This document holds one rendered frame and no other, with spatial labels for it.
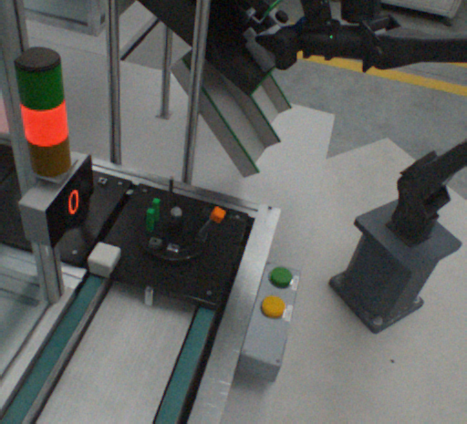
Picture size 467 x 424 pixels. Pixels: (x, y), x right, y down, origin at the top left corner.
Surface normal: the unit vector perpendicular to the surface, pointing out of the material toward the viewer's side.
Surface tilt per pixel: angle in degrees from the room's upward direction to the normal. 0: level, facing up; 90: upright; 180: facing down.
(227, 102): 45
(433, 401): 0
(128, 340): 0
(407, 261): 0
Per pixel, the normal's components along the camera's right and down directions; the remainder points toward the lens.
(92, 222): 0.13, -0.73
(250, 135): 0.73, -0.25
